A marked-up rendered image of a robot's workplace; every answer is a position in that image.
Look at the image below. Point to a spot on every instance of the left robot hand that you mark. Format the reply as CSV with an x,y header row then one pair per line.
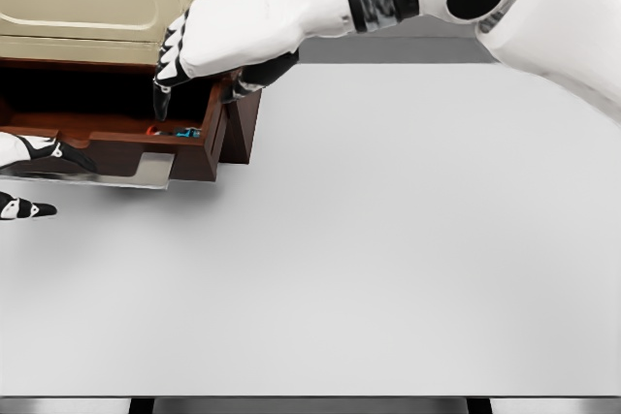
x,y
34,148

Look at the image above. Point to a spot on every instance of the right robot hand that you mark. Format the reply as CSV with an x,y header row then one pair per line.
x,y
228,31

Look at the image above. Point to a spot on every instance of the small blue and red switch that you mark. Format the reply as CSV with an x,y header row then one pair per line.
x,y
187,133

